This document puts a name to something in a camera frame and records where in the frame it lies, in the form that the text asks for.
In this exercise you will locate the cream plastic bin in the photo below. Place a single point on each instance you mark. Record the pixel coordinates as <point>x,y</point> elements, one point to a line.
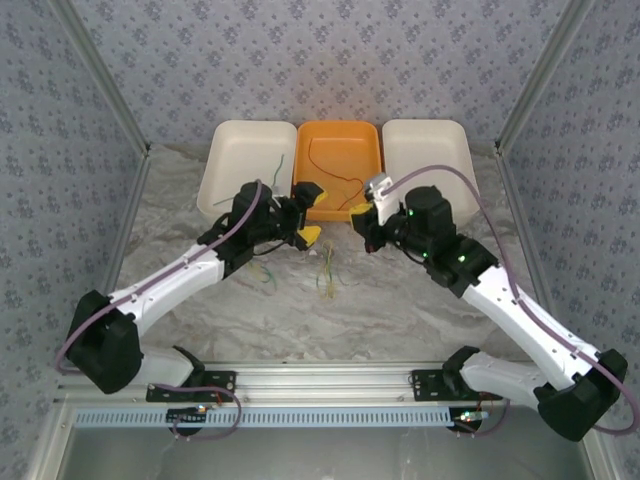
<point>425,150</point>
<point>240,155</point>

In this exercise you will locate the small white scrap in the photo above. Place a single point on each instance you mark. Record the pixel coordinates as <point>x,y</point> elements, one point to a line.
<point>313,253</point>

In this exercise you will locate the orange plastic bin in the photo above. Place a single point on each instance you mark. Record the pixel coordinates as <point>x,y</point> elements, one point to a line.
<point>345,150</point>

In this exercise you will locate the small circuit board with LED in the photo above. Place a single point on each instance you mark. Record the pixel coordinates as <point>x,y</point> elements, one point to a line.
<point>187,415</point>
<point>470,418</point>

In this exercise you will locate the sheet metal panel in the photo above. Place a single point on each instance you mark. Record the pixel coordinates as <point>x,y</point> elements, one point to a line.
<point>320,455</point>

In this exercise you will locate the aluminium mounting rail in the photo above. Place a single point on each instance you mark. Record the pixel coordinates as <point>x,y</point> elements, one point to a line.
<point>320,382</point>

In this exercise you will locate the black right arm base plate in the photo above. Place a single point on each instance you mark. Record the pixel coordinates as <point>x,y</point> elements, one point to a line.
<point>425,385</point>

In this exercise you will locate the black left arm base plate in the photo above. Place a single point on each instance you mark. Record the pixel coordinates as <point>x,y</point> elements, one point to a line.
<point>222,385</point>

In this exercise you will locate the aluminium frame post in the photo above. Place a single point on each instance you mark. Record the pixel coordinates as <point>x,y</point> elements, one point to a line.
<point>541,75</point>
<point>104,75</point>

